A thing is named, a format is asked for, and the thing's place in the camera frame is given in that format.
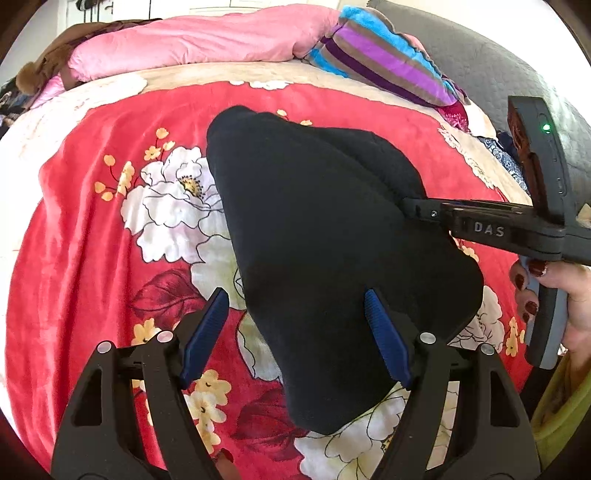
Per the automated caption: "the person's right forearm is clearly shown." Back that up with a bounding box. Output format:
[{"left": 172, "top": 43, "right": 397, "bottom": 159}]
[{"left": 531, "top": 332, "right": 591, "bottom": 462}]

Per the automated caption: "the person's right hand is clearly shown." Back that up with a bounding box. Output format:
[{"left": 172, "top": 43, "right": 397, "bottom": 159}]
[{"left": 508, "top": 258, "right": 591, "bottom": 361}]

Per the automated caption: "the person's left hand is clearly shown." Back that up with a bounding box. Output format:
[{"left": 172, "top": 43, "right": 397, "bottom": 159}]
[{"left": 215, "top": 448, "right": 243, "bottom": 480}]

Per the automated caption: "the blue patterned cloth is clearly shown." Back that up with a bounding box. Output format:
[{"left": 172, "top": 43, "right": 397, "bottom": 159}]
[{"left": 478, "top": 134, "right": 532, "bottom": 195}]

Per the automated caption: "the grey quilted headboard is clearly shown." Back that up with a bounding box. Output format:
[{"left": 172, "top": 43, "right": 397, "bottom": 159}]
[{"left": 367, "top": 0, "right": 591, "bottom": 208}]

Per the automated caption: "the black orange-trimmed garment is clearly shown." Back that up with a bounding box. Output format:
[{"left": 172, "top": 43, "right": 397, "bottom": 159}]
[{"left": 205, "top": 105, "right": 485, "bottom": 437}]

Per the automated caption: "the dark red cloth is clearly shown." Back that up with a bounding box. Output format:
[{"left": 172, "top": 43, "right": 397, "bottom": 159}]
[{"left": 436, "top": 99, "right": 472, "bottom": 134}]

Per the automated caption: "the dark clothes pile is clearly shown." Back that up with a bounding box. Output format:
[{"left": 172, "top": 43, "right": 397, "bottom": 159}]
[{"left": 0, "top": 76, "right": 24, "bottom": 134}]

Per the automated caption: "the red floral blanket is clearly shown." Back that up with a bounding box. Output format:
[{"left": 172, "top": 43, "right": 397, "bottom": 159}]
[{"left": 0, "top": 60, "right": 536, "bottom": 480}]

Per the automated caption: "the pink duvet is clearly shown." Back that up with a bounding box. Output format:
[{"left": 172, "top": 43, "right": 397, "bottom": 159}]
[{"left": 32, "top": 4, "right": 342, "bottom": 109}]

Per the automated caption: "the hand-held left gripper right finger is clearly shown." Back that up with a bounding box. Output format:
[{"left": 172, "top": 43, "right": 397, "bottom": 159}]
[{"left": 364, "top": 288, "right": 542, "bottom": 480}]

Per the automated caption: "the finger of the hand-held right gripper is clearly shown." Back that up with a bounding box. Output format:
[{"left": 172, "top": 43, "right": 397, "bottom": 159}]
[{"left": 401, "top": 196, "right": 457, "bottom": 236}]

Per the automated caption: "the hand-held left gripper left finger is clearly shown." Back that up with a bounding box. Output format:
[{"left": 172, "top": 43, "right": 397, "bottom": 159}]
[{"left": 50, "top": 287, "right": 230, "bottom": 480}]

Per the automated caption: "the striped plush pillow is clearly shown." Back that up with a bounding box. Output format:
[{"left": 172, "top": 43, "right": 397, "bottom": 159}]
[{"left": 305, "top": 6, "right": 469, "bottom": 108}]

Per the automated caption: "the brown fur coat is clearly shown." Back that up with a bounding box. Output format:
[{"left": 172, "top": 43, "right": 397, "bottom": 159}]
[{"left": 16, "top": 18, "right": 162, "bottom": 95}]

